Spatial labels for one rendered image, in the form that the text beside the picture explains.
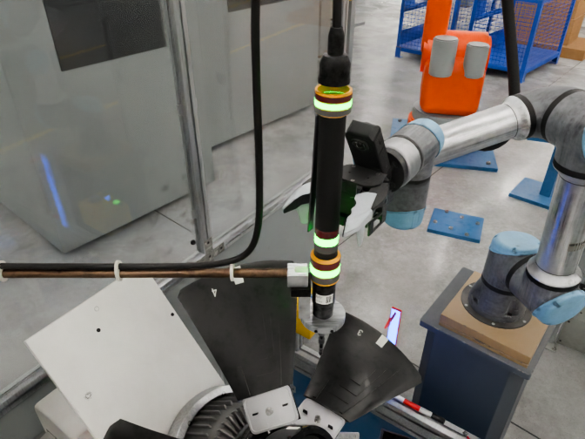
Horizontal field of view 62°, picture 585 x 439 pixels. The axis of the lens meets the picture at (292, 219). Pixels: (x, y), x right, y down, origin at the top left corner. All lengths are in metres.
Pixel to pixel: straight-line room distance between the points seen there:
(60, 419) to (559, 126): 1.26
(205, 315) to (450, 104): 3.83
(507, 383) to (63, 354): 1.09
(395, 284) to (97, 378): 2.33
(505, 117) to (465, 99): 3.42
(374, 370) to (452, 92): 3.63
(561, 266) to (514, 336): 0.29
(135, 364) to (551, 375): 2.24
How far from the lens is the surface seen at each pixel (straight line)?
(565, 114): 1.08
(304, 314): 0.75
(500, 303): 1.42
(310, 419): 0.99
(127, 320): 1.03
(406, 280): 3.13
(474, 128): 1.06
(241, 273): 0.71
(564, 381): 2.87
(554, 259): 1.22
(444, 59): 4.34
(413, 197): 0.87
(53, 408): 1.39
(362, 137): 0.66
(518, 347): 1.41
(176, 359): 1.07
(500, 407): 1.56
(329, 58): 0.56
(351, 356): 1.07
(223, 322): 0.90
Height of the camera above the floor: 2.00
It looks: 34 degrees down
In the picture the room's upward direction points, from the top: straight up
